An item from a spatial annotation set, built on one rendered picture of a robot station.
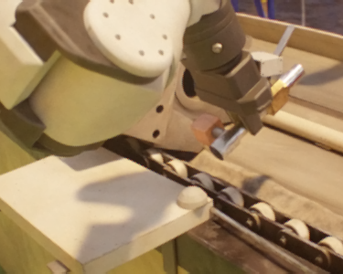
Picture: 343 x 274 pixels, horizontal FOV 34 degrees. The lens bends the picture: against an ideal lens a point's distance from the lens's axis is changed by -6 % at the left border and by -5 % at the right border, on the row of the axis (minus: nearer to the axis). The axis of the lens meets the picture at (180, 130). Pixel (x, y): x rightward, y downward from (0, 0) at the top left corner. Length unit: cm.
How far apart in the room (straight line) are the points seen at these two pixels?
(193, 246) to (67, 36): 45
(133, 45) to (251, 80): 34
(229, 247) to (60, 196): 26
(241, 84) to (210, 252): 22
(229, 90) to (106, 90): 33
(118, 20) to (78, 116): 8
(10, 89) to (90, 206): 40
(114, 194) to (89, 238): 12
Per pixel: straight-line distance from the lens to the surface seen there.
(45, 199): 84
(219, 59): 70
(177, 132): 99
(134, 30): 43
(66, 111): 44
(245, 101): 73
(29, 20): 40
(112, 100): 43
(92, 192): 84
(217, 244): 75
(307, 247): 72
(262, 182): 93
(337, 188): 92
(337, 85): 139
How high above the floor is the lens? 119
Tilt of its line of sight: 23 degrees down
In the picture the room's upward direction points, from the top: 4 degrees counter-clockwise
